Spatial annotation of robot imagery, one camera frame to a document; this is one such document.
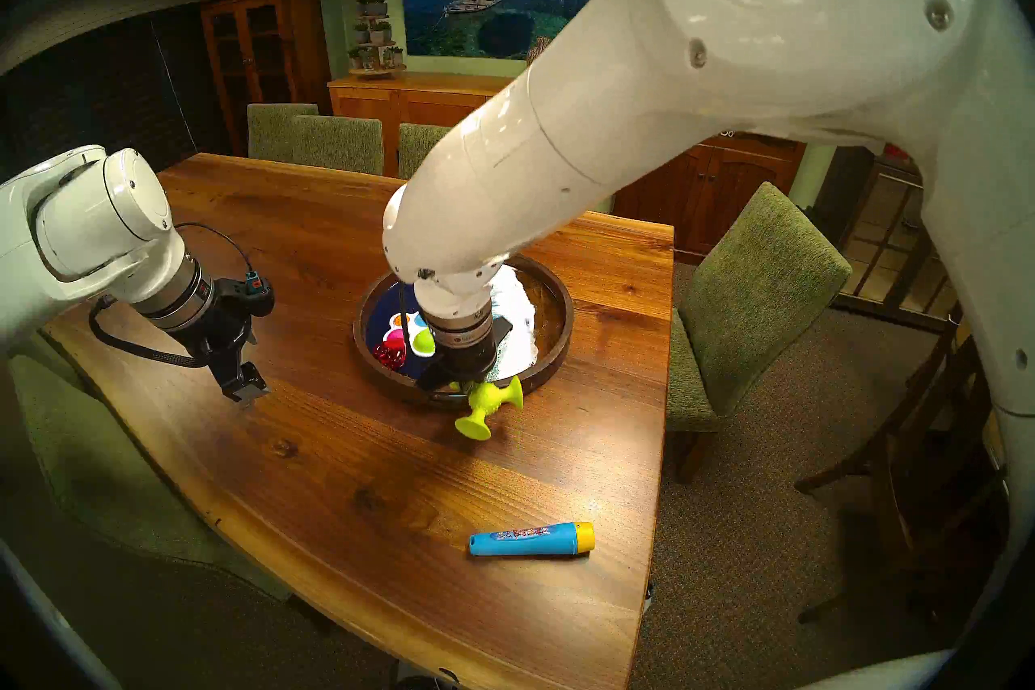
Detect light wooden sideboard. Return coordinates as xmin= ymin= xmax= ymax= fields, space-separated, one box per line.
xmin=327 ymin=72 xmax=518 ymax=178

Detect thin black cable teal plug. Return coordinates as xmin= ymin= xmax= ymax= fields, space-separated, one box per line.
xmin=174 ymin=222 xmax=265 ymax=287

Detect dark wooden chair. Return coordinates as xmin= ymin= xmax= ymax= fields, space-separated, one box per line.
xmin=796 ymin=308 xmax=1012 ymax=625

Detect white multicolour pop bubble toy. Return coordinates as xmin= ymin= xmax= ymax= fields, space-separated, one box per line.
xmin=380 ymin=311 xmax=437 ymax=358

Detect dark glass front console table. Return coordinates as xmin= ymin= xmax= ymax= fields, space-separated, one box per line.
xmin=833 ymin=147 xmax=963 ymax=333

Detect dark window blind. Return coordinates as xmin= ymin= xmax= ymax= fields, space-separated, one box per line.
xmin=0 ymin=17 xmax=235 ymax=172

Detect blue tube toy yellow cap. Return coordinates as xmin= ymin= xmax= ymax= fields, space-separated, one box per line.
xmin=469 ymin=521 xmax=596 ymax=557

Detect thick black braided cable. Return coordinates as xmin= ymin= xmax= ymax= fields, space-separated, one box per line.
xmin=87 ymin=296 xmax=211 ymax=371

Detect wooden glass door cabinet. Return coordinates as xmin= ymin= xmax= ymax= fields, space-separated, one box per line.
xmin=200 ymin=0 xmax=332 ymax=157

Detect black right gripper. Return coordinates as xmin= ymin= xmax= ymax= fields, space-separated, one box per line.
xmin=415 ymin=316 xmax=513 ymax=395

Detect green upholstered dining chair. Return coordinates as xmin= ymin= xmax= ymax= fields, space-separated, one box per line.
xmin=667 ymin=181 xmax=852 ymax=485
xmin=398 ymin=123 xmax=454 ymax=180
xmin=291 ymin=115 xmax=384 ymax=176
xmin=247 ymin=103 xmax=319 ymax=164
xmin=8 ymin=353 xmax=292 ymax=604

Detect round wooden blue resin tray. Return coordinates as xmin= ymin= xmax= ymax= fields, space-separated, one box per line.
xmin=353 ymin=253 xmax=575 ymax=410

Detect tiered stand with potted plants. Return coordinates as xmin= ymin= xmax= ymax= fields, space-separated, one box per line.
xmin=346 ymin=0 xmax=407 ymax=80

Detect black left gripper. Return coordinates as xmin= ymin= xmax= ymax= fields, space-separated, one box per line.
xmin=184 ymin=275 xmax=276 ymax=408

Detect lime green suction cup toy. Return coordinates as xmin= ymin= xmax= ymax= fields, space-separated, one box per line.
xmin=454 ymin=376 xmax=525 ymax=442

